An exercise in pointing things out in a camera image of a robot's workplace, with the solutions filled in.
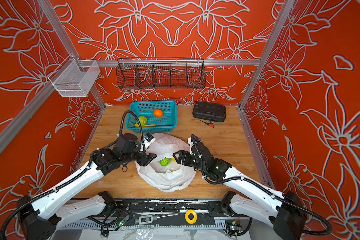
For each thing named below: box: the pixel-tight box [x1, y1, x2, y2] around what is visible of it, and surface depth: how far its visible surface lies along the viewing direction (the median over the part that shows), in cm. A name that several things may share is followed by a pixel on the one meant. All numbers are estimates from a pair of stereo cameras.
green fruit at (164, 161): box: [159, 157, 171, 167], surface depth 86 cm
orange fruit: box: [153, 109, 163, 118], surface depth 112 cm
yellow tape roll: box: [185, 209, 198, 225], surface depth 71 cm
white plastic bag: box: [135, 133, 197, 193], surface depth 80 cm
